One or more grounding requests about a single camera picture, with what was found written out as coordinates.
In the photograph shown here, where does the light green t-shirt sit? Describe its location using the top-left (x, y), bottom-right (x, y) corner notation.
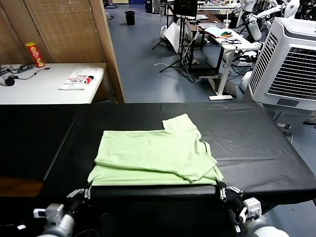
top-left (87, 113), bottom-right (224, 186)

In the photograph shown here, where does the black trash bin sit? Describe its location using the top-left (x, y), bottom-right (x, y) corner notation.
top-left (124, 10), bottom-right (136, 25)

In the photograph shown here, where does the grey laptop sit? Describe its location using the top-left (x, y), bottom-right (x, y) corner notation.
top-left (198, 21), bottom-right (224, 30)

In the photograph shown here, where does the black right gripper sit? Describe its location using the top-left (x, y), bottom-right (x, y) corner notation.
top-left (218, 182), bottom-right (246, 215)

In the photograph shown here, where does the wooden partition screen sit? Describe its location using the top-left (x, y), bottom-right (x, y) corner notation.
top-left (0, 0), bottom-right (126, 103)

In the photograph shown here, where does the colourful cloth pile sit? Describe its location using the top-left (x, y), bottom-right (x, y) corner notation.
top-left (204, 26), bottom-right (234, 39)

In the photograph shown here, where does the white folded printed shirt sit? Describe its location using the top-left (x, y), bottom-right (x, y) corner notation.
top-left (58, 67), bottom-right (104, 91)

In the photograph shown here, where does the white air cooler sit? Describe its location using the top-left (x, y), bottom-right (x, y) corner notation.
top-left (243, 16), bottom-right (316, 135)

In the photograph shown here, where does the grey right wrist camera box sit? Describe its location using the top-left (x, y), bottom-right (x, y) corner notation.
top-left (238, 197), bottom-right (262, 222)

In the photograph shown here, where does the white desk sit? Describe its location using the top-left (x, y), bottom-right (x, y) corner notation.
top-left (208, 26), bottom-right (257, 101)

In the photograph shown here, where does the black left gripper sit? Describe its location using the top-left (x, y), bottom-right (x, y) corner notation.
top-left (64, 181), bottom-right (94, 215)

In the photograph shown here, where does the white robot with black joints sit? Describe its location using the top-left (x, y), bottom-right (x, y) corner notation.
top-left (232, 41), bottom-right (264, 67)

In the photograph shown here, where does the black tripod stand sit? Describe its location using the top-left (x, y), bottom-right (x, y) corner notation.
top-left (152, 13), bottom-right (198, 75)

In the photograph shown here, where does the white leaning board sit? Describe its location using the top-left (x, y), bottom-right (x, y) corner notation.
top-left (164, 22), bottom-right (183, 54)

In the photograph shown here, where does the dark brown desk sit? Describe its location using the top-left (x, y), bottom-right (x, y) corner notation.
top-left (184, 11), bottom-right (224, 75)

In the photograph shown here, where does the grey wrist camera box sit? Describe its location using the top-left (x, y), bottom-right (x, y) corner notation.
top-left (238, 197), bottom-right (262, 222)
top-left (33, 203), bottom-right (64, 222)

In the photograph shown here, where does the white robot base unit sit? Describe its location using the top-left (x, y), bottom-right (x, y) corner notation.
top-left (240, 71), bottom-right (254, 94)

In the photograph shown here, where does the grey power strip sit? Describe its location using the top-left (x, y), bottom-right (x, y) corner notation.
top-left (18, 63), bottom-right (34, 73)

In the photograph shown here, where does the black table cover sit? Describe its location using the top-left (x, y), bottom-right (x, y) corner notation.
top-left (0, 101), bottom-right (316, 216)

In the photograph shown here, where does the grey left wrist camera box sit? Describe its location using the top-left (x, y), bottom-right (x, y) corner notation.
top-left (33, 203), bottom-right (64, 222)

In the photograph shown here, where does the black thin cable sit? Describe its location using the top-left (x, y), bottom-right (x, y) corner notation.
top-left (14, 66), bottom-right (50, 80)

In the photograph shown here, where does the white side table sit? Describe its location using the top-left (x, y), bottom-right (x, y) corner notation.
top-left (0, 62), bottom-right (108, 106)

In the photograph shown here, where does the black cable bundle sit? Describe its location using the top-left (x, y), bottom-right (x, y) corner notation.
top-left (219, 36), bottom-right (242, 45)

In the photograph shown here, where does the red chips can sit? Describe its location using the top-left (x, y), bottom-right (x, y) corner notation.
top-left (25, 41), bottom-right (46, 69)

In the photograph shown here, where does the white humanoid robot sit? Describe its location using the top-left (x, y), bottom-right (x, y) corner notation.
top-left (261, 0), bottom-right (301, 30)
top-left (233, 0), bottom-right (262, 42)

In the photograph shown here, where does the black monitor on stand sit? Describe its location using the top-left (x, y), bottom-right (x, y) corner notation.
top-left (173, 0), bottom-right (199, 17)

